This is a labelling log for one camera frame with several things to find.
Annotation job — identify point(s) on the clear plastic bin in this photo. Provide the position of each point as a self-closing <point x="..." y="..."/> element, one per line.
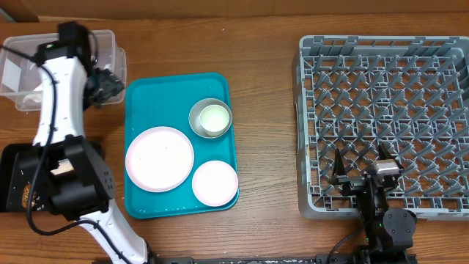
<point x="19" y="76"/>

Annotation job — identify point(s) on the teal plastic tray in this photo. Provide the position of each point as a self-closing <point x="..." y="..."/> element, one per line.
<point x="167" y="101"/>

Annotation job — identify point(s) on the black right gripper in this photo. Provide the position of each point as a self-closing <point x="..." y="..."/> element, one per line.
<point x="352" y="182"/>

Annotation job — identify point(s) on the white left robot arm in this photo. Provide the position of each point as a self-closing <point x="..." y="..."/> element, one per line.
<point x="61" y="117"/>

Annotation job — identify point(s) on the large white plate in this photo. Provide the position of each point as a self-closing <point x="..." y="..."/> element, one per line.
<point x="159" y="159"/>

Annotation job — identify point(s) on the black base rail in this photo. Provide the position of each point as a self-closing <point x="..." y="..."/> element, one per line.
<point x="318" y="259"/>

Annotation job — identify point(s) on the brown cardboard backdrop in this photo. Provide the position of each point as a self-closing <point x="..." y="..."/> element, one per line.
<point x="32" y="10"/>

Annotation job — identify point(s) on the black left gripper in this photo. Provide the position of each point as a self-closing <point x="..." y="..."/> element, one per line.
<point x="113" y="85"/>

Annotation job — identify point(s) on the white napkin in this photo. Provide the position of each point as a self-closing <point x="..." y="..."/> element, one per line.
<point x="35" y="96"/>

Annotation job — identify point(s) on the white paper cup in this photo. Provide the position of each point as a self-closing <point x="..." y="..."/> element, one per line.
<point x="214" y="119"/>

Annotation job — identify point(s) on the brown food scrap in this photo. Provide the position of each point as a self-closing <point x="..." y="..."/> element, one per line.
<point x="25" y="197"/>

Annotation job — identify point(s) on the grey dishwasher rack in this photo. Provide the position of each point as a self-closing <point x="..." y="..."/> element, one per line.
<point x="409" y="93"/>

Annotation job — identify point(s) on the grey metal bowl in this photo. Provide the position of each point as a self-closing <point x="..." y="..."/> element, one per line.
<point x="195" y="112"/>

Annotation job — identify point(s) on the black plastic tray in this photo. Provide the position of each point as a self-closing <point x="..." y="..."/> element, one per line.
<point x="9" y="176"/>

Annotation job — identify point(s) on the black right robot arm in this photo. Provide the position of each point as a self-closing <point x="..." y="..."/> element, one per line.
<point x="389" y="231"/>

